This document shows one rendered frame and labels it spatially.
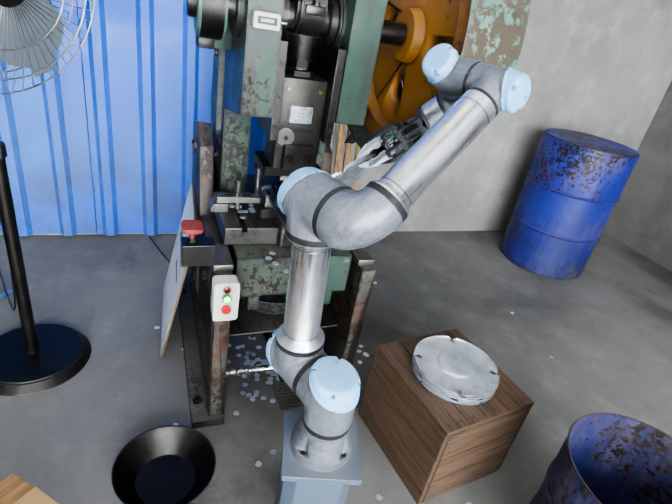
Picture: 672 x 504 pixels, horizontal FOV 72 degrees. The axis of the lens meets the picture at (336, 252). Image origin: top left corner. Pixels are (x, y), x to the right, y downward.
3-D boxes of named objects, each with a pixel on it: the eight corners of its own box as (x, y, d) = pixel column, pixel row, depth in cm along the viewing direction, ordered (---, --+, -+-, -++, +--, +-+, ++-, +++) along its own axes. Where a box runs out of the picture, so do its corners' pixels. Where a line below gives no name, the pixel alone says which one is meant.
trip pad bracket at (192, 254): (213, 297, 145) (216, 242, 136) (181, 298, 141) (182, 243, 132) (211, 286, 150) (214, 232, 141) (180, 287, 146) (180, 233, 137)
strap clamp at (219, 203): (260, 212, 161) (262, 184, 157) (210, 212, 155) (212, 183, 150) (256, 205, 166) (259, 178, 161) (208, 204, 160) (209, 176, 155)
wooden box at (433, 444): (500, 469, 169) (535, 402, 153) (417, 505, 151) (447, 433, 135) (433, 391, 199) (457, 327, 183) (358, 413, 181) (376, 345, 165)
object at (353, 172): (365, 177, 147) (363, 175, 147) (387, 141, 118) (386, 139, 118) (290, 228, 141) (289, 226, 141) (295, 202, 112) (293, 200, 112)
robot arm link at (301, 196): (292, 407, 108) (319, 193, 81) (260, 367, 118) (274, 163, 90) (333, 387, 115) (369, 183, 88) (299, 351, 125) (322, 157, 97)
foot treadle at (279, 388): (306, 414, 163) (308, 404, 160) (278, 419, 159) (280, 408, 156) (269, 313, 210) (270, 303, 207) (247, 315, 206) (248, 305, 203)
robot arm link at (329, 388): (322, 446, 100) (332, 401, 94) (288, 404, 109) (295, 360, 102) (363, 423, 108) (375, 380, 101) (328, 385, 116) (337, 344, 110)
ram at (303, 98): (319, 174, 151) (334, 80, 137) (275, 172, 145) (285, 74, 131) (304, 156, 165) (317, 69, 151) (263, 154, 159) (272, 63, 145)
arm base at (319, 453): (354, 474, 107) (362, 445, 102) (289, 470, 105) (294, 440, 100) (349, 421, 120) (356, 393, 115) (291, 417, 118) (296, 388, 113)
